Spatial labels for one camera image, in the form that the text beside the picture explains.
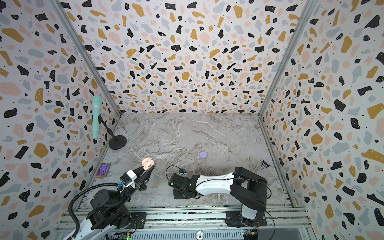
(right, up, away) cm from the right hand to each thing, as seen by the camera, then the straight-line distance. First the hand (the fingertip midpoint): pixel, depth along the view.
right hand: (174, 193), depth 80 cm
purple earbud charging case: (+16, +18, +17) cm, 29 cm away
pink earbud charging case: (-8, +21, -18) cm, 29 cm away
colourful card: (-45, +10, +10) cm, 47 cm away
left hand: (-6, +20, -17) cm, 27 cm away
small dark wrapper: (+53, +13, +10) cm, 55 cm away
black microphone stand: (-43, +25, +23) cm, 55 cm away
